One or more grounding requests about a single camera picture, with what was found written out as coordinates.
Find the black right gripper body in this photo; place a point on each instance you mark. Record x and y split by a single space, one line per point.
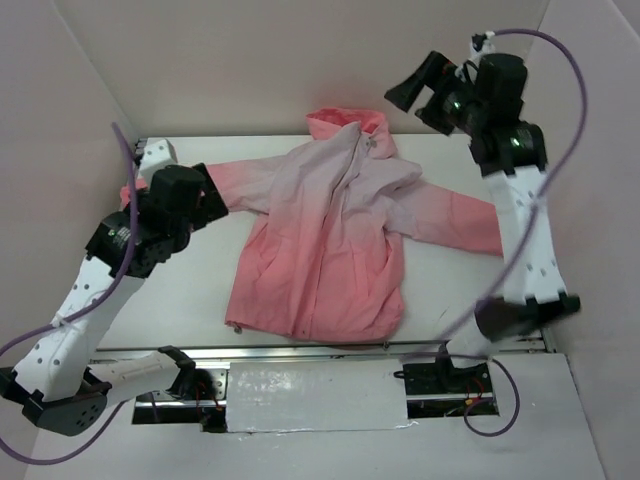
435 93

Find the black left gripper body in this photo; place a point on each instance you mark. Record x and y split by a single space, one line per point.
208 195

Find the pink hooded zip jacket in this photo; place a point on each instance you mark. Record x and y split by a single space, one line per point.
324 260

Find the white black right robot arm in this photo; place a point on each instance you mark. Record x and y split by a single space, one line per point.
530 293

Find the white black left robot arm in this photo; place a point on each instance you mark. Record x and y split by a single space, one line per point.
56 385

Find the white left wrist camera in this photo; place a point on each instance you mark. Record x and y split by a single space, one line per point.
156 156

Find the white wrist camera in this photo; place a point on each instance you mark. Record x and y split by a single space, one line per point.
156 156
481 45

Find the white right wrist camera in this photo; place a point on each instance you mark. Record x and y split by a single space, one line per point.
481 45

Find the aluminium table edge rail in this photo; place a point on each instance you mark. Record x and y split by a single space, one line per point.
211 355

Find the aluminium right side rail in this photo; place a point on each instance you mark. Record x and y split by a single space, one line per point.
549 340

